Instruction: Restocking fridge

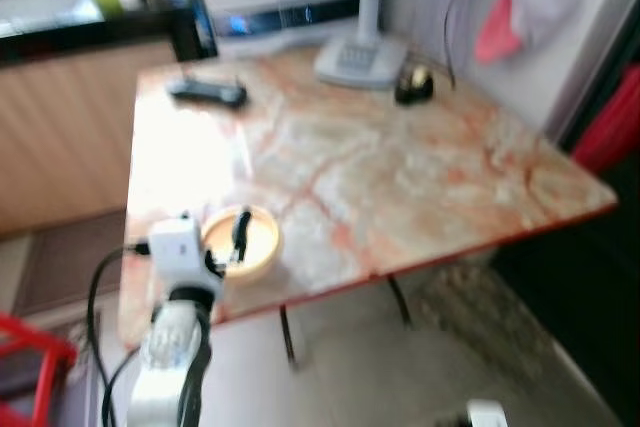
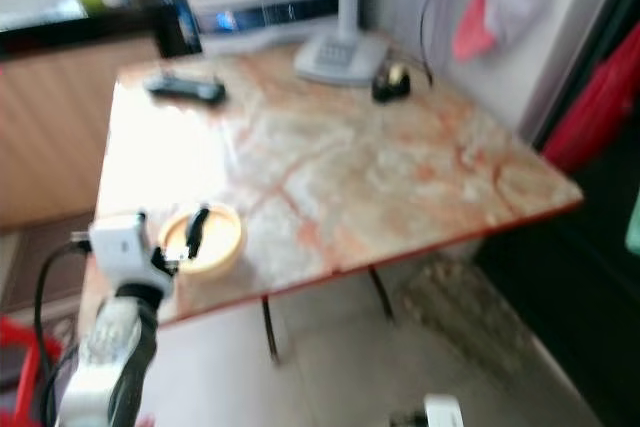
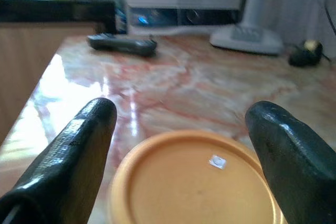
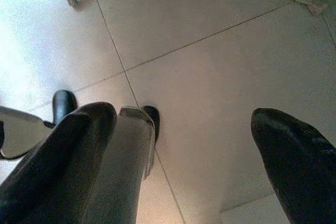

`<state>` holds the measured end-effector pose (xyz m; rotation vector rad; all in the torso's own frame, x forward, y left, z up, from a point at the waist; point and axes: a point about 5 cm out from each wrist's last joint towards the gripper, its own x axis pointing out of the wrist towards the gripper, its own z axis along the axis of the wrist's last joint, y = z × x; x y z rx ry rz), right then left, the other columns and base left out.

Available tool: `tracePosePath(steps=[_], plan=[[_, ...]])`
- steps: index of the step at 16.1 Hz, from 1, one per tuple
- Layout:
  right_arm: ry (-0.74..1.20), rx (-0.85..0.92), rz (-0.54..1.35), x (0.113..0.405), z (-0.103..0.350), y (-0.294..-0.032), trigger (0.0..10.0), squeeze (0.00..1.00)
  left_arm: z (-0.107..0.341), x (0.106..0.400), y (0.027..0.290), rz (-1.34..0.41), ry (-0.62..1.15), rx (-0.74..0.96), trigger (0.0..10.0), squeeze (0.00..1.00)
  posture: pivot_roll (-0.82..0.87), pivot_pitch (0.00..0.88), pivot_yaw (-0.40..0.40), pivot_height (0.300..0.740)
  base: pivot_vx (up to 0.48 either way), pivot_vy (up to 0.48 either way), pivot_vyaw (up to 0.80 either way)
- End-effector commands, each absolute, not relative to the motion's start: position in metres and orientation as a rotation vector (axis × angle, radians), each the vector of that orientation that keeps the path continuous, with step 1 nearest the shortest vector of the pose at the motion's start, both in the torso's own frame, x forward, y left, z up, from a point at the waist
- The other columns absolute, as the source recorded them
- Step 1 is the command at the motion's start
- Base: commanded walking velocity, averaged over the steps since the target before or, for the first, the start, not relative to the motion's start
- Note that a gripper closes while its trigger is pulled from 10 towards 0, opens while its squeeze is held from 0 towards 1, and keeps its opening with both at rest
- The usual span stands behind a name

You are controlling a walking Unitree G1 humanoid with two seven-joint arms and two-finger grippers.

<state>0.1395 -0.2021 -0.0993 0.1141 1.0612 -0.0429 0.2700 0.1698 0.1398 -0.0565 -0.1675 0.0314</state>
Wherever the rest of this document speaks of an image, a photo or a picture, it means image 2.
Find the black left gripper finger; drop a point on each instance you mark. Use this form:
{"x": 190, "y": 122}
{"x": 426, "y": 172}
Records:
{"x": 197, "y": 229}

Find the beige round bowl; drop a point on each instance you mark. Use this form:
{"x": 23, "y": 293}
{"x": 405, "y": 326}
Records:
{"x": 225, "y": 239}

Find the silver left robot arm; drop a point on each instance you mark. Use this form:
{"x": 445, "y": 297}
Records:
{"x": 105, "y": 347}

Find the speckled grey floor mat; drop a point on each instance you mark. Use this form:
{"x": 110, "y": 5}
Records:
{"x": 445, "y": 302}

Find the black metal table leg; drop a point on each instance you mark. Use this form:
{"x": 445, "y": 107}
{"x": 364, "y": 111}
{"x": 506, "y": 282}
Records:
{"x": 380, "y": 295}
{"x": 270, "y": 332}

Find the black remote control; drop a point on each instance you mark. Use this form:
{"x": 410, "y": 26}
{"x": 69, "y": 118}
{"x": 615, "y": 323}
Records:
{"x": 186, "y": 88}

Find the wooden cabinet with black counter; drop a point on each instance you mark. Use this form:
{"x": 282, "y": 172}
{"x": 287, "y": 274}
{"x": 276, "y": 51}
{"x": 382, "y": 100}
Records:
{"x": 50, "y": 127}

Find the grey standing fan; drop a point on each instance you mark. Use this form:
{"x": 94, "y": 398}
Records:
{"x": 342, "y": 55}

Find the small black tape dispenser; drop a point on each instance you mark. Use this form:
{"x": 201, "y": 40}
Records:
{"x": 392, "y": 84}

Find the teal object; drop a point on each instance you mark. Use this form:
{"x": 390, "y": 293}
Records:
{"x": 633, "y": 222}

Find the pink red hanging cloth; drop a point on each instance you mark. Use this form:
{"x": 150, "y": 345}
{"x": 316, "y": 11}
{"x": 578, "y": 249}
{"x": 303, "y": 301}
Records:
{"x": 474, "y": 32}

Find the red fabric object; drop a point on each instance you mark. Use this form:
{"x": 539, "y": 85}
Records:
{"x": 595, "y": 112}

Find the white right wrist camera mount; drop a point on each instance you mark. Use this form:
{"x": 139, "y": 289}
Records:
{"x": 444, "y": 411}

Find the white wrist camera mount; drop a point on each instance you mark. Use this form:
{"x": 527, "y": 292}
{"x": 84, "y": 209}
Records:
{"x": 118, "y": 242}
{"x": 444, "y": 411}

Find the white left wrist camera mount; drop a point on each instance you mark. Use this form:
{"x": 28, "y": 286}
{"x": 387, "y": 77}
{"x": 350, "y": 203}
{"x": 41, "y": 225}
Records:
{"x": 118, "y": 242}

